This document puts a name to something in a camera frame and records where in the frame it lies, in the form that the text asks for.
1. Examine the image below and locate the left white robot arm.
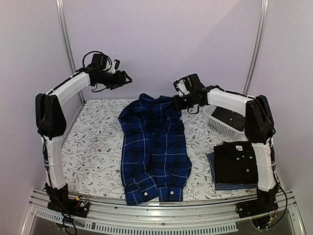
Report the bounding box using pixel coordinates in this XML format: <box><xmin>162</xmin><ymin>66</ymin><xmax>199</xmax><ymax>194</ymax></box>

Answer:
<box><xmin>35</xmin><ymin>51</ymin><xmax>132</xmax><ymax>195</ymax></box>

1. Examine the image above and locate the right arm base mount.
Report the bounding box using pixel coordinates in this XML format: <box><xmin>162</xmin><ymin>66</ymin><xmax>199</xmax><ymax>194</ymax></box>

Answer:
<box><xmin>235</xmin><ymin>186</ymin><xmax>278</xmax><ymax>230</ymax></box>

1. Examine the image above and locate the folded blue checked shirt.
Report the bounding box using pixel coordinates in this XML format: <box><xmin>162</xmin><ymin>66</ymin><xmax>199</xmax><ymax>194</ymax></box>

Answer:
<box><xmin>207</xmin><ymin>153</ymin><xmax>257</xmax><ymax>191</ymax></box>

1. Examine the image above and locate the left aluminium post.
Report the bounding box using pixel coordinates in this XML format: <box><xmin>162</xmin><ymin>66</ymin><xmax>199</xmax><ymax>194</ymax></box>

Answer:
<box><xmin>55</xmin><ymin>0</ymin><xmax>86</xmax><ymax>105</ymax></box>

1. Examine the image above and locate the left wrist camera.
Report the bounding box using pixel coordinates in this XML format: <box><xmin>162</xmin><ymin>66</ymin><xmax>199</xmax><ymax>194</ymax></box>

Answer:
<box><xmin>111</xmin><ymin>59</ymin><xmax>120</xmax><ymax>74</ymax></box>

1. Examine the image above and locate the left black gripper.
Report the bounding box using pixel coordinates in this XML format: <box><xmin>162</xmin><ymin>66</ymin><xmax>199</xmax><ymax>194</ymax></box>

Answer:
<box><xmin>96</xmin><ymin>70</ymin><xmax>133</xmax><ymax>90</ymax></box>

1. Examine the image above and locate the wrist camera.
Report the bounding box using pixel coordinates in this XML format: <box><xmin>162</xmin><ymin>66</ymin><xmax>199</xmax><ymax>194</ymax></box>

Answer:
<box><xmin>111</xmin><ymin>59</ymin><xmax>120</xmax><ymax>74</ymax></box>
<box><xmin>173</xmin><ymin>78</ymin><xmax>189</xmax><ymax>96</ymax></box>

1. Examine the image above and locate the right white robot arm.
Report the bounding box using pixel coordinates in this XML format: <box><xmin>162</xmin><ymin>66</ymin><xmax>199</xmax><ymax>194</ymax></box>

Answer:
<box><xmin>173</xmin><ymin>73</ymin><xmax>277</xmax><ymax>193</ymax></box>

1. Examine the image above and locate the aluminium front rail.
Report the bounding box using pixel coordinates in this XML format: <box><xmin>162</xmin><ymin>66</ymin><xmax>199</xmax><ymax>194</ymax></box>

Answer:
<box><xmin>21</xmin><ymin>189</ymin><xmax>306</xmax><ymax>235</ymax></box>

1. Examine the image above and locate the white plastic basket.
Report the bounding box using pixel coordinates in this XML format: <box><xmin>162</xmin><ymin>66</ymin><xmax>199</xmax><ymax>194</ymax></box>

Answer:
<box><xmin>203</xmin><ymin>105</ymin><xmax>244</xmax><ymax>141</ymax></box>

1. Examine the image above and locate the right aluminium post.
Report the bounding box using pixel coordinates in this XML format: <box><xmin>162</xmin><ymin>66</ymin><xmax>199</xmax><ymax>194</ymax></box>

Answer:
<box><xmin>243</xmin><ymin>0</ymin><xmax>269</xmax><ymax>95</ymax></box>

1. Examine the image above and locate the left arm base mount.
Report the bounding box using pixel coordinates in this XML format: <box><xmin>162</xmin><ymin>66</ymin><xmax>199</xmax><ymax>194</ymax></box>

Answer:
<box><xmin>45</xmin><ymin>183</ymin><xmax>90</xmax><ymax>218</ymax></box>

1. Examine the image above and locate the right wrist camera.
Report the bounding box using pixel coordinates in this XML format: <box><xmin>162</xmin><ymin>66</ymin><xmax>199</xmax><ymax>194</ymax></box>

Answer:
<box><xmin>173</xmin><ymin>78</ymin><xmax>189</xmax><ymax>96</ymax></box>

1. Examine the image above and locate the folded black shirt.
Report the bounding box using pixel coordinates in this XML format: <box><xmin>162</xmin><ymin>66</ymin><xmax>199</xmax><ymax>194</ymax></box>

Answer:
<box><xmin>214</xmin><ymin>141</ymin><xmax>258</xmax><ymax>185</ymax></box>

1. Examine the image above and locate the blue plaid long sleeve shirt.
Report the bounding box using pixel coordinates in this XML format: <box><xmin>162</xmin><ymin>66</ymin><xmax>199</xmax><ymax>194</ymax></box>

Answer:
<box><xmin>118</xmin><ymin>94</ymin><xmax>192</xmax><ymax>205</ymax></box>

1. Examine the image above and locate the aluminium post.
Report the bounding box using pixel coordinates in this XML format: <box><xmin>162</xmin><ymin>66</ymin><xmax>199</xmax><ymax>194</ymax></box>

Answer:
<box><xmin>55</xmin><ymin>0</ymin><xmax>86</xmax><ymax>105</ymax></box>
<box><xmin>243</xmin><ymin>0</ymin><xmax>269</xmax><ymax>95</ymax></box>

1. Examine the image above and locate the floral tablecloth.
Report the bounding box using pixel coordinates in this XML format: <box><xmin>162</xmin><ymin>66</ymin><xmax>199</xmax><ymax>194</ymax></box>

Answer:
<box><xmin>62</xmin><ymin>99</ymin><xmax>256</xmax><ymax>201</ymax></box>

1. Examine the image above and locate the black shirt in basket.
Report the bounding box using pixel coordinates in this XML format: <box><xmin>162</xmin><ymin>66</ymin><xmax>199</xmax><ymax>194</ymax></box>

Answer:
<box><xmin>212</xmin><ymin>107</ymin><xmax>245</xmax><ymax>131</ymax></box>

